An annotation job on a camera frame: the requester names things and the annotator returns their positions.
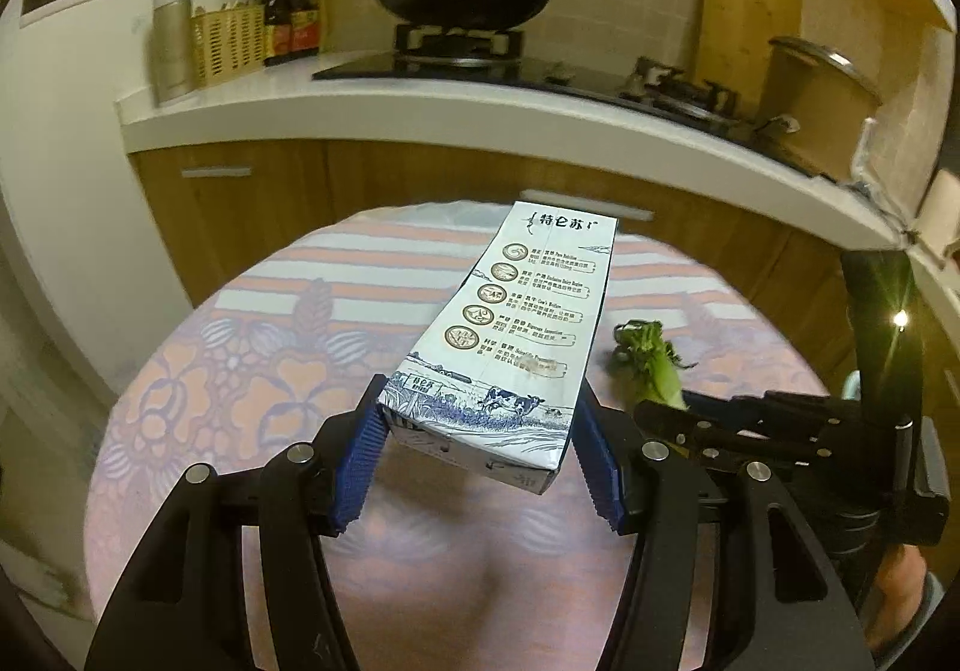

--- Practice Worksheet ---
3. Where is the red label sauce bottle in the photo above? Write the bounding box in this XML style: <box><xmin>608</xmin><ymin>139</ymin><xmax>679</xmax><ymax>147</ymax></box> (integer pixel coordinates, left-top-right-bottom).
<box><xmin>290</xmin><ymin>0</ymin><xmax>320</xmax><ymax>53</ymax></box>

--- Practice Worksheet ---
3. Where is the steel canister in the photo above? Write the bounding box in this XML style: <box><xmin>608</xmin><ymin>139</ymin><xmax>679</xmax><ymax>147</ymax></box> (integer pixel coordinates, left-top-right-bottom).
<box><xmin>153</xmin><ymin>0</ymin><xmax>197</xmax><ymax>104</ymax></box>

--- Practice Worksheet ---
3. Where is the right hand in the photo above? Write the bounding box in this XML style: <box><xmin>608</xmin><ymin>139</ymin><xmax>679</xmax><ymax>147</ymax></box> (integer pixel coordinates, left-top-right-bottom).
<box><xmin>864</xmin><ymin>544</ymin><xmax>928</xmax><ymax>653</ymax></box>

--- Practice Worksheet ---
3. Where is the wooden cutting board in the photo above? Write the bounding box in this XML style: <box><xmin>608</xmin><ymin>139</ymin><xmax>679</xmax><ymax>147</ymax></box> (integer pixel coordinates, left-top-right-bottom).
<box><xmin>692</xmin><ymin>0</ymin><xmax>802</xmax><ymax>115</ymax></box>

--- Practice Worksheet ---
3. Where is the dark sauce bottle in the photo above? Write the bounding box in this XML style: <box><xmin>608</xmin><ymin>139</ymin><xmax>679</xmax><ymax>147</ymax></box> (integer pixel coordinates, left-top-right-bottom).
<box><xmin>263</xmin><ymin>0</ymin><xmax>291</xmax><ymax>65</ymax></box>

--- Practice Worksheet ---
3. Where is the black power cable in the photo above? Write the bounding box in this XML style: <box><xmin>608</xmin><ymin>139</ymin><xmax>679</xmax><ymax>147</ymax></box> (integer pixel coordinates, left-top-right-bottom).
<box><xmin>846</xmin><ymin>173</ymin><xmax>925</xmax><ymax>245</ymax></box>

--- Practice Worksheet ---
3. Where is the cream electric kettle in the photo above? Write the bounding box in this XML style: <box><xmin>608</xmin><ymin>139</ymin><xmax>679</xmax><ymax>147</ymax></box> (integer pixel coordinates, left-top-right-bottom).
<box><xmin>916</xmin><ymin>169</ymin><xmax>960</xmax><ymax>260</ymax></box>

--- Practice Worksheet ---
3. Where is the white blue milk carton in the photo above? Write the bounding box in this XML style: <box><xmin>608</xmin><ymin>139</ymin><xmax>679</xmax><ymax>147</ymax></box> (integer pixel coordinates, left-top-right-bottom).
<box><xmin>377</xmin><ymin>201</ymin><xmax>617</xmax><ymax>494</ymax></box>

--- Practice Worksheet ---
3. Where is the green vegetable scrap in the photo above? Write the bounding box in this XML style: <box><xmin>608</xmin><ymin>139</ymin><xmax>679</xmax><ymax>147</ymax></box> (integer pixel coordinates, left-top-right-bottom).
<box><xmin>610</xmin><ymin>320</ymin><xmax>692</xmax><ymax>412</ymax></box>

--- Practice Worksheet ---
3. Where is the yellow utensil basket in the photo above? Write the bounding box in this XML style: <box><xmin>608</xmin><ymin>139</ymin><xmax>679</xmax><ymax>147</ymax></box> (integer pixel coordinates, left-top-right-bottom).
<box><xmin>192</xmin><ymin>3</ymin><xmax>265</xmax><ymax>88</ymax></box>

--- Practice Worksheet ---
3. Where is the white power adapter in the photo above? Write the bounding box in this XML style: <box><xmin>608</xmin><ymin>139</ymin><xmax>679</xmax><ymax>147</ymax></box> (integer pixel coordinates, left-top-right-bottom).
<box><xmin>851</xmin><ymin>116</ymin><xmax>877</xmax><ymax>185</ymax></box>

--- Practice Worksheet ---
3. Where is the black gas stove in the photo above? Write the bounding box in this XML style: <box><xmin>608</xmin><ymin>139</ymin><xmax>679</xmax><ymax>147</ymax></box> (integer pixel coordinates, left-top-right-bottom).
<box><xmin>313</xmin><ymin>22</ymin><xmax>815</xmax><ymax>177</ymax></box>

